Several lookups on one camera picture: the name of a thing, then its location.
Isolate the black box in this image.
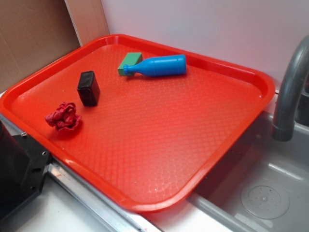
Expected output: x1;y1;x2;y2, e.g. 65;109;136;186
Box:
77;71;100;107

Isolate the blue plastic bottle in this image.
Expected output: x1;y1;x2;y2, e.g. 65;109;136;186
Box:
123;55;186;77

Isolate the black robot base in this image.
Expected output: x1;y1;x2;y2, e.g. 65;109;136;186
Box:
0;123;52;221

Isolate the green block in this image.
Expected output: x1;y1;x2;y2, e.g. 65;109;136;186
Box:
118;52;143;76

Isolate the grey sink faucet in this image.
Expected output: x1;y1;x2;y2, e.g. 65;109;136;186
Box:
271;36;309;142

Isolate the crumpled red cloth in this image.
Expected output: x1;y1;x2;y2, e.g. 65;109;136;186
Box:
45;102;82;132

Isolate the grey sink basin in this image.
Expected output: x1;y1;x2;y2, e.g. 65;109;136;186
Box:
188;113;309;232

